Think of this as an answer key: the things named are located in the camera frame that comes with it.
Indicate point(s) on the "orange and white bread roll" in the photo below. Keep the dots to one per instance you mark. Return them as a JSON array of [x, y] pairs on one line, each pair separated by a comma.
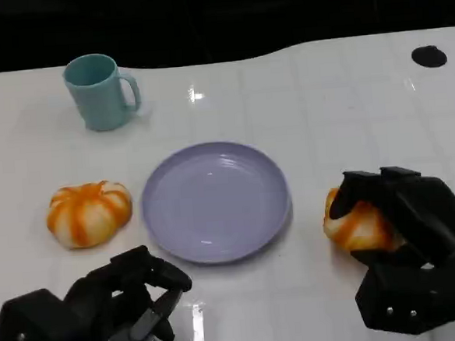
[[358, 227], [88, 215]]

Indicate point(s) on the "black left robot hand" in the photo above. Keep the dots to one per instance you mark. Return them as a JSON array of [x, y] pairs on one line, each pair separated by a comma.
[[104, 304]]

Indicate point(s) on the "black table grommet hole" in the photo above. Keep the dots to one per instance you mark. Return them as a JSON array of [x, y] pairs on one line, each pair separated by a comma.
[[429, 55]]

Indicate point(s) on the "lilac plate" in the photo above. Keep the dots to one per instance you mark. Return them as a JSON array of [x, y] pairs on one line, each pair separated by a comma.
[[216, 202]]

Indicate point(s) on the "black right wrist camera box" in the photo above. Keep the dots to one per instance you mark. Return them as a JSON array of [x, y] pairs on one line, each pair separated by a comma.
[[408, 298]]

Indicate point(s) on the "pale green mug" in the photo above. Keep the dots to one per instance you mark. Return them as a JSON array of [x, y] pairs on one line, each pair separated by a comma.
[[97, 97]]

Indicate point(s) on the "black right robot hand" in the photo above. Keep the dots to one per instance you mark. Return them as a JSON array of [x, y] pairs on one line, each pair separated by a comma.
[[421, 211]]

